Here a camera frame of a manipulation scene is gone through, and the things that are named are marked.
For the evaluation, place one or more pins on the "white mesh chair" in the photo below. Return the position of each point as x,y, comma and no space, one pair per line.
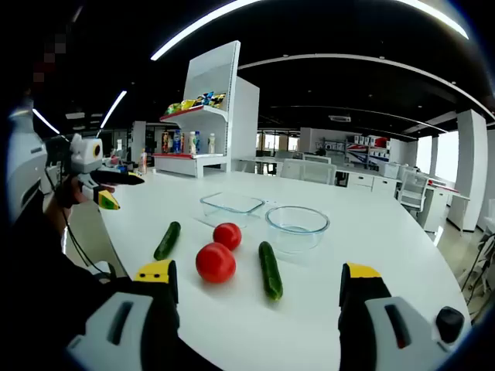
414,189
309,172

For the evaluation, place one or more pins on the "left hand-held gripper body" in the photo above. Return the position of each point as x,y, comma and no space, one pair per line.
87,156

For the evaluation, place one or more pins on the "round glass storage container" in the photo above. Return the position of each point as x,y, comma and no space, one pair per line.
298,228

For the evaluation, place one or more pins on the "white low cabinet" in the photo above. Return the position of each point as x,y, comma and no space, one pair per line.
367,181

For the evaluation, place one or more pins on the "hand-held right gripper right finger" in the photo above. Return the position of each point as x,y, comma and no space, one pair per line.
390,328

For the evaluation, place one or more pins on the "person's black shirt torso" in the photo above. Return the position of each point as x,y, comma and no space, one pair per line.
35,301

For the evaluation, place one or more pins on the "white table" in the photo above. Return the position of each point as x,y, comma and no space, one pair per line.
367,247

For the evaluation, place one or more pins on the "row of snack packets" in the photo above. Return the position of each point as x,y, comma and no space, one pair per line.
193,102

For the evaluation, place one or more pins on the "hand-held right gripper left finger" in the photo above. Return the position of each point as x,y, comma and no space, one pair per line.
127,328

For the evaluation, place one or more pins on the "white side desk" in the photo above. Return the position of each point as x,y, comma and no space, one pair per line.
444,205

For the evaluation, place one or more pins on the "person's left hand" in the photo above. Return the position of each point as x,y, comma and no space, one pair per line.
71,195

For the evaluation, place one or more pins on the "ceiling air vent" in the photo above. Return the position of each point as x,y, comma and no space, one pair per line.
340,118

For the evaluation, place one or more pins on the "rectangular glass storage container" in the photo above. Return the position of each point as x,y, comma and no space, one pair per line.
232,206

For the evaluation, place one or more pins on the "small pale bottle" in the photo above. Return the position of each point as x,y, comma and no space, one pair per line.
143,160

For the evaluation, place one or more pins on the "white rack with boxes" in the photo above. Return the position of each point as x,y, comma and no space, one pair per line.
332,146

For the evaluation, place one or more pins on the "row of drink bottles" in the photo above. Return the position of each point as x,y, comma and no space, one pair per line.
192,143

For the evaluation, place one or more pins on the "ceiling light strip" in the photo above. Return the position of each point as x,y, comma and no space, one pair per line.
181,36
444,17
45,121
113,109

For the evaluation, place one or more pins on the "green cucumber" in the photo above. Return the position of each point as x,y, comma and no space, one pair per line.
270,272
167,240

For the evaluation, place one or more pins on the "white display shelf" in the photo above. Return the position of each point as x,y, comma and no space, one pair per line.
216,77

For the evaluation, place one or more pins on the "red tomato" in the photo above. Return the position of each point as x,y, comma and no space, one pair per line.
227,235
215,263

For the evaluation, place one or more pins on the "flag print poster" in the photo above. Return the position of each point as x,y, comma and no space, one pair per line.
359,148

